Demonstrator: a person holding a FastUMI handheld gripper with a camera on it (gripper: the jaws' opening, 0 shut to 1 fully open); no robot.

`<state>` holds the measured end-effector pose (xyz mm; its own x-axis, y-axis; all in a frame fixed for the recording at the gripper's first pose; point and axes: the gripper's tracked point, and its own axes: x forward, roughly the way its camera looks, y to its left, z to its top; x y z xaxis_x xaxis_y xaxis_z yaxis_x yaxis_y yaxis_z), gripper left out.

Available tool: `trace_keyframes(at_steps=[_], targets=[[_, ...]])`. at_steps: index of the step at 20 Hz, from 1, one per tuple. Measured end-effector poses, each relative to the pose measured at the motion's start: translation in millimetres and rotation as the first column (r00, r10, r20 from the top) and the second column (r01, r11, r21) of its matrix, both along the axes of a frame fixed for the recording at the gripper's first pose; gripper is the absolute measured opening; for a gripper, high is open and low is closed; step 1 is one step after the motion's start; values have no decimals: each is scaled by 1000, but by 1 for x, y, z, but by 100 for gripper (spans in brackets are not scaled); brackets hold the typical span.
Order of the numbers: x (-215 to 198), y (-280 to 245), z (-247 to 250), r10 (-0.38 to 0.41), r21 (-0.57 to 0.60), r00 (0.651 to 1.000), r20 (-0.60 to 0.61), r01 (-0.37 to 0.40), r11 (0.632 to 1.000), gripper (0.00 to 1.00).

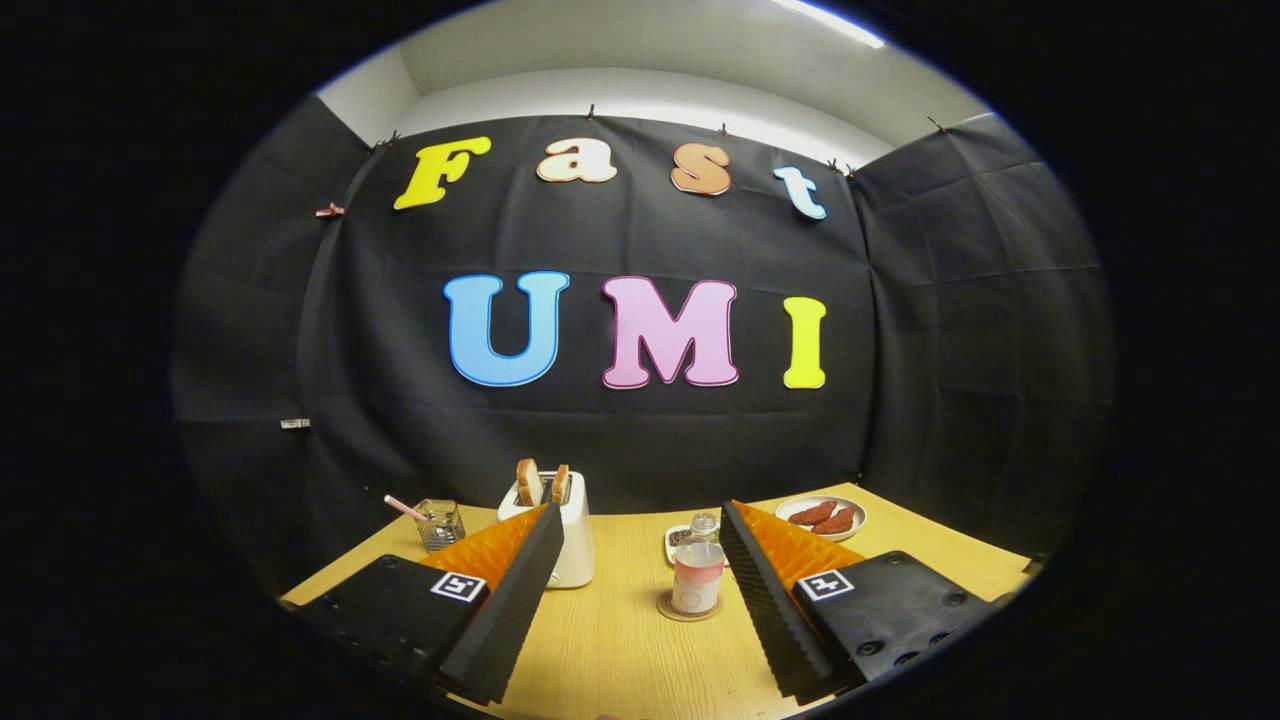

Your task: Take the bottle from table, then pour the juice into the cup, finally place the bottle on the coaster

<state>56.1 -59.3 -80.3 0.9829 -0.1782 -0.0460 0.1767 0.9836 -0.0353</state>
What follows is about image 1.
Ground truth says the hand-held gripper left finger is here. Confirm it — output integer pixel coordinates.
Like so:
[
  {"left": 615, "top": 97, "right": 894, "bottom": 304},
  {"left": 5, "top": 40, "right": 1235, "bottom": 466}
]
[{"left": 298, "top": 502, "right": 565, "bottom": 707}]

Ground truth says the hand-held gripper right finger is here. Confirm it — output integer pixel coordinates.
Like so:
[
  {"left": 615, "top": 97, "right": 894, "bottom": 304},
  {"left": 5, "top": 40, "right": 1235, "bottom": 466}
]
[{"left": 719, "top": 499, "right": 994, "bottom": 701}]

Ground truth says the clear juice bottle pink label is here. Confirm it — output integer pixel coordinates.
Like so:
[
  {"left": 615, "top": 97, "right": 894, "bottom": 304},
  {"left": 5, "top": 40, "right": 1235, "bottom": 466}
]
[{"left": 670, "top": 512, "right": 727, "bottom": 617}]

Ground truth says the round wooden coaster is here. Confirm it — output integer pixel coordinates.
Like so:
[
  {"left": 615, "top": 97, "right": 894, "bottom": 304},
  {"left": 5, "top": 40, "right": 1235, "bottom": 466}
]
[{"left": 657, "top": 590, "right": 723, "bottom": 623}]

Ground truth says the white oval plate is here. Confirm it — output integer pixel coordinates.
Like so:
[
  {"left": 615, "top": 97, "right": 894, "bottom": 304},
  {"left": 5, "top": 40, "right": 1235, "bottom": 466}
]
[{"left": 774, "top": 495, "right": 868, "bottom": 543}]

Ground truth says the clear drinking glass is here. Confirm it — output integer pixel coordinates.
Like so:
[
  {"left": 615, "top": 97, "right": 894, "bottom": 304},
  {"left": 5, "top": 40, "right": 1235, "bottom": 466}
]
[{"left": 414, "top": 499, "right": 467, "bottom": 553}]

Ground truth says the white toaster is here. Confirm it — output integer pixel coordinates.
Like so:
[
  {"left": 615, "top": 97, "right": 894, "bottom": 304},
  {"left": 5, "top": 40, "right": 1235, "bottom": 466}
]
[{"left": 497, "top": 470, "right": 596, "bottom": 590}]

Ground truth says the wooden table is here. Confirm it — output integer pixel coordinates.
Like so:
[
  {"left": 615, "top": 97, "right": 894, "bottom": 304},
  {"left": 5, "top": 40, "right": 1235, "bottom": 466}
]
[{"left": 280, "top": 483, "right": 1033, "bottom": 720}]

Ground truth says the black backdrop cloth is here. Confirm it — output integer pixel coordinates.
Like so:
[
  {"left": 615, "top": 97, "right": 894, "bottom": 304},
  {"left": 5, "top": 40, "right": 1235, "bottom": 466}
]
[{"left": 170, "top": 95, "right": 1116, "bottom": 601}]

